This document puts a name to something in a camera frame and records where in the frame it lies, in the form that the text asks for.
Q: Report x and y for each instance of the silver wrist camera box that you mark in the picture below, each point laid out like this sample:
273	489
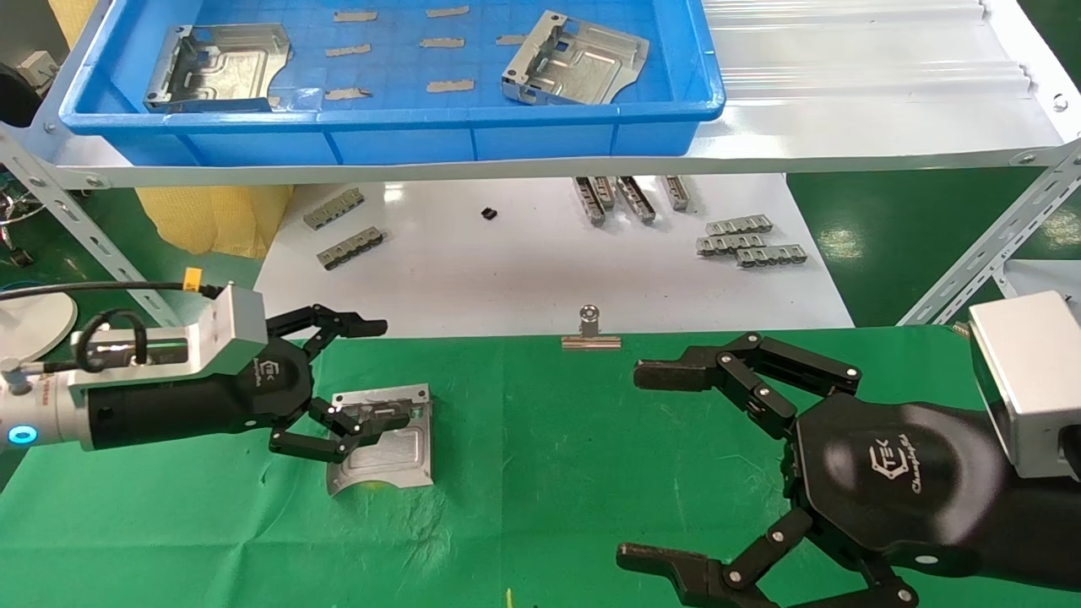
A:
1030	380
232	329

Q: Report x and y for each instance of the green table cloth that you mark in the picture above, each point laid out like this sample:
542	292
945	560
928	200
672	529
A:
549	481

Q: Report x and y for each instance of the silver sheet metal bracket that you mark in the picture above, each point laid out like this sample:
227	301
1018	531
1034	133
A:
228	72
393	460
574	63

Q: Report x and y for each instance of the grey metal rail bar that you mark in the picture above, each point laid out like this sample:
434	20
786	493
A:
638	199
605	191
589	203
678	192

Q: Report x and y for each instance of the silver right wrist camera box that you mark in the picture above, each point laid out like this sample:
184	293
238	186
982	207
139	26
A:
1030	380

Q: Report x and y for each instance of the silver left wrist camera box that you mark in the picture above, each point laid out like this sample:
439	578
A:
232	329

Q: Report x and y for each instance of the white metal shelf rack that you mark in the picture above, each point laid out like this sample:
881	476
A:
844	127

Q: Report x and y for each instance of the yellow mesh bag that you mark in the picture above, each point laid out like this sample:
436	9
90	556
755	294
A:
215	219

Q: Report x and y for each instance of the white round stand base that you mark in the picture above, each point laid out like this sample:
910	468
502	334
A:
38	325

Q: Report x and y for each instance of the grey tape strip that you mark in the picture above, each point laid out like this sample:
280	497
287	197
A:
348	51
348	94
450	85
448	12
512	39
355	15
442	42

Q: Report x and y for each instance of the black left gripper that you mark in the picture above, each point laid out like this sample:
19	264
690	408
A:
203	405

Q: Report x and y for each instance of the white background shelving rack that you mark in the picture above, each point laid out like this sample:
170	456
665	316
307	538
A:
1039	274

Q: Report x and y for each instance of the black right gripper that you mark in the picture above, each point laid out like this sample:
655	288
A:
895	481

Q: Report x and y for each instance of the blue plastic bin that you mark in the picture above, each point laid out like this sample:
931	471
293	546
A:
507	135

